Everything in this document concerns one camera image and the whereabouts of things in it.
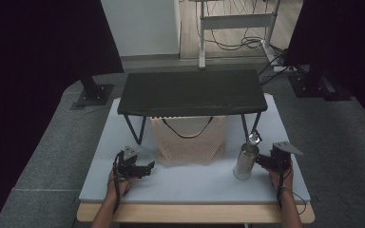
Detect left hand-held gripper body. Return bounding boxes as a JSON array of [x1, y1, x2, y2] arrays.
[[113, 144, 146, 180]]

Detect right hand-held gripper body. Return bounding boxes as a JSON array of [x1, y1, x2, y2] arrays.
[[269, 141, 304, 172]]

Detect silver metal cup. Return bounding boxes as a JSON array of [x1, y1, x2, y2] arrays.
[[232, 130, 263, 181]]

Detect person's left hand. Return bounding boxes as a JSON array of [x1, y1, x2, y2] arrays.
[[106, 169, 138, 200]]

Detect person's right hand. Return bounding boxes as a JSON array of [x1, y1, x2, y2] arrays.
[[265, 164, 295, 192]]

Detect white foam mat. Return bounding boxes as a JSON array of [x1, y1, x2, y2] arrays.
[[78, 93, 312, 204]]

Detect beige mesh tote bag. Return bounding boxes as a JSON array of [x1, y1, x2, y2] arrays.
[[149, 115, 228, 166]]

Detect wooden table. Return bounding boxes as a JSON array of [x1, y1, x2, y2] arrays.
[[76, 200, 316, 225]]

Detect black stand base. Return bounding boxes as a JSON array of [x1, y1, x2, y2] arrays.
[[75, 75, 115, 107], [287, 65, 352, 103]]

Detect black desk riser shelf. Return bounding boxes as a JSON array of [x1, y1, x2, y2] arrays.
[[117, 68, 269, 146]]

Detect white power strip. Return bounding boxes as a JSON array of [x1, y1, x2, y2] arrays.
[[271, 64, 296, 73]]

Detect black curtain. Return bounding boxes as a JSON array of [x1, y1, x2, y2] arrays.
[[283, 0, 365, 134], [0, 0, 125, 228]]

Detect white partition panel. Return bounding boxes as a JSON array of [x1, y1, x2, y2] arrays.
[[100, 0, 183, 58]]

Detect left hand-held gripper cable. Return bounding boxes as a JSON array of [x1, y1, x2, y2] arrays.
[[111, 150, 125, 215]]

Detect hand-held gripper cable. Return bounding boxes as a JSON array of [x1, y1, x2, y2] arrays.
[[276, 164, 308, 217], [111, 150, 125, 215]]

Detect right hand-held gripper cable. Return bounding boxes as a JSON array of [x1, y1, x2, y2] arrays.
[[276, 164, 308, 217]]

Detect black floor cables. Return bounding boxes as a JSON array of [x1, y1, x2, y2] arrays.
[[195, 0, 298, 86]]

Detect white desk frame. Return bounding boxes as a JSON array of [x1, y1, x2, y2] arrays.
[[189, 0, 281, 71]]

